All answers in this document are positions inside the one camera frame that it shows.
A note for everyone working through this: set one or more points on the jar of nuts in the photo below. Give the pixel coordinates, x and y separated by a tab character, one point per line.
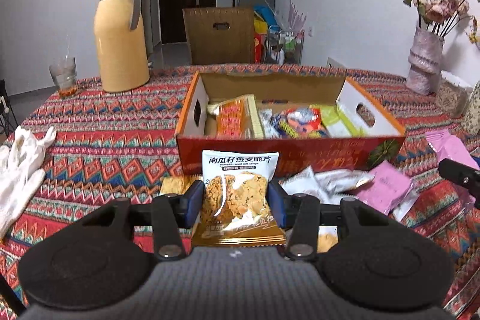
452	94

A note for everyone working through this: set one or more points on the orange cracker packet in box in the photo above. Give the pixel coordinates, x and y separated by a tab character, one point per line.
237	118

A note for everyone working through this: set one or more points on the glass cup with tea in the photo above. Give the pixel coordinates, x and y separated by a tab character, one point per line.
63	74

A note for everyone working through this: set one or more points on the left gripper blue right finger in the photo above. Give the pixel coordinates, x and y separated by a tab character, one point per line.
281	204

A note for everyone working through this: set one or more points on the pink packet on table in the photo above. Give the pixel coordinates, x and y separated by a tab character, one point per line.
387	190

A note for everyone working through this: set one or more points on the green snack packet in box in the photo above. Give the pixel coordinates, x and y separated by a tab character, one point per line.
338	123

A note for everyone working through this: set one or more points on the wooden chair back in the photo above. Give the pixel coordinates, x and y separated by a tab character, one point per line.
219	35

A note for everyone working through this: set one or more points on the pink ceramic vase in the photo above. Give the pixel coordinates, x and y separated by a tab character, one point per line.
425	58

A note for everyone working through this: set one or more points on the pink snack packet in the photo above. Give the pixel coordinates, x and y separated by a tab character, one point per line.
446	145

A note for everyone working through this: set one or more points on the colourful candy packet in box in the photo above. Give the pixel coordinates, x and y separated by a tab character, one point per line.
300	123

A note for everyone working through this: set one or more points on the orange red cardboard box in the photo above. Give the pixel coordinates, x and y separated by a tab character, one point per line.
196	129

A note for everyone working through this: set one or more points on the yellow thermos jug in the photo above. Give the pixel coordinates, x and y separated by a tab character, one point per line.
120	42

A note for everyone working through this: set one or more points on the silver snack packet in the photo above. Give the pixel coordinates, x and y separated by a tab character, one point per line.
330	187

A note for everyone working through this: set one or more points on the colourful patterned tablecloth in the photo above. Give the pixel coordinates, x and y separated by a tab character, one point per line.
111	145

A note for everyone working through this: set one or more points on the pumpkin seed crisp packet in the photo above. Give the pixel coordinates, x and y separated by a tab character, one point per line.
235	211

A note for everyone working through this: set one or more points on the wire storage cart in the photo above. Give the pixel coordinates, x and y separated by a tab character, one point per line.
283	46

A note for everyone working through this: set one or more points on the white cloth gloves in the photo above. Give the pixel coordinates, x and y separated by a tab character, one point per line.
21	173

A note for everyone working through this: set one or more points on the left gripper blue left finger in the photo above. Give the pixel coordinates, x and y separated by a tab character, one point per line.
189	205

